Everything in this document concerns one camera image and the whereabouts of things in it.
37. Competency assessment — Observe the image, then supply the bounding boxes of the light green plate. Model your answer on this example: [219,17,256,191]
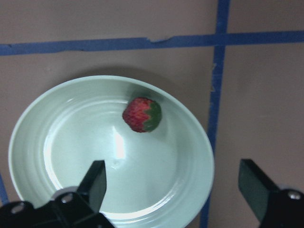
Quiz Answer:
[8,76,214,228]

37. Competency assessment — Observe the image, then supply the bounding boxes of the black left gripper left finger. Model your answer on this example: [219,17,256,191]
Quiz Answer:
[0,160,113,228]

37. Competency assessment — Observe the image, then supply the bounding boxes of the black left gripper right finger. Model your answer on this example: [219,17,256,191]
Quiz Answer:
[238,159,304,228]

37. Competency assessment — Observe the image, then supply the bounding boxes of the red strawberry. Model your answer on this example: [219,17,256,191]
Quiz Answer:
[122,97,162,133]

